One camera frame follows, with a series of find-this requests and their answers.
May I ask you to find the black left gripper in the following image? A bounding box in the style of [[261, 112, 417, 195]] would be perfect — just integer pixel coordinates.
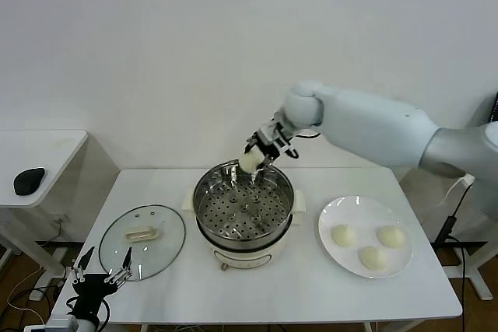
[[65, 246, 133, 321]]

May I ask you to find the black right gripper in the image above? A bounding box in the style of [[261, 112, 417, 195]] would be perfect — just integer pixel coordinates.
[[244, 110, 300, 177]]

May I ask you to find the white steamed baozi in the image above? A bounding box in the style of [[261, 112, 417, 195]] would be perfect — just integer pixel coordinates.
[[330, 225, 357, 248], [237, 151, 262, 174], [357, 245, 389, 271], [376, 225, 405, 250]]

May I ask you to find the round glass pot lid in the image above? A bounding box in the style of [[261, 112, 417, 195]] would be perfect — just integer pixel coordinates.
[[98, 203, 187, 282]]

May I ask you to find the perforated steel steamer pot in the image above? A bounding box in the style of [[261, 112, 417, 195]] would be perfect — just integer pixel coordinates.
[[181, 159, 307, 243]]

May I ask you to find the cream electric cooker base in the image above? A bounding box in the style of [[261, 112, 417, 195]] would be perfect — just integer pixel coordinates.
[[182, 207, 304, 273]]

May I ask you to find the black computer mouse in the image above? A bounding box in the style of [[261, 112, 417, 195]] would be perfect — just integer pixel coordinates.
[[13, 167, 47, 196]]

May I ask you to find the large white plate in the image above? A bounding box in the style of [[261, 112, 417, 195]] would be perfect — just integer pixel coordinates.
[[317, 195, 414, 279]]

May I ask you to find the white side desk with mouse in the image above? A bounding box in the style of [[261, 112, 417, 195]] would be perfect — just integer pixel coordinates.
[[0, 131, 89, 282]]

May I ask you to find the white side desk with laptop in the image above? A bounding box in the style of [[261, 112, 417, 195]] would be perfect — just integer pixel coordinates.
[[447, 174, 498, 302]]

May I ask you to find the black floor cable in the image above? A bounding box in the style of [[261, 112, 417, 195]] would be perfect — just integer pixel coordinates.
[[0, 285, 63, 317]]

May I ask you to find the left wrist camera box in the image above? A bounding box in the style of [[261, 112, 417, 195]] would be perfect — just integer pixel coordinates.
[[45, 315, 81, 332]]

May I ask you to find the thin white floor cable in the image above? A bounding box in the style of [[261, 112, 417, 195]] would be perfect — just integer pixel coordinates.
[[6, 267, 42, 313]]

